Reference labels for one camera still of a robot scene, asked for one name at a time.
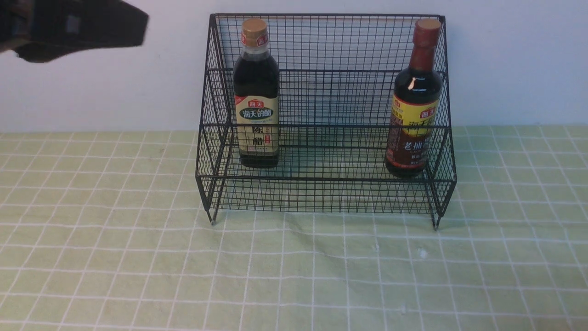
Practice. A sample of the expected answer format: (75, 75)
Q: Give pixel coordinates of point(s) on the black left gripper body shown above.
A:
(40, 31)

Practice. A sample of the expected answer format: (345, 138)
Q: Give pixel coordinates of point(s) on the vinegar bottle gold cap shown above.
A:
(256, 85)

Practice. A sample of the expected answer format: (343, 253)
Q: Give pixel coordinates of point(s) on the soy sauce bottle red cap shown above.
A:
(414, 103)

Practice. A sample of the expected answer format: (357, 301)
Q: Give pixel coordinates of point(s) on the green checkered tablecloth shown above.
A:
(104, 231)

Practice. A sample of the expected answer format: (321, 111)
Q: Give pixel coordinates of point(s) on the black wire mesh rack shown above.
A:
(338, 150)

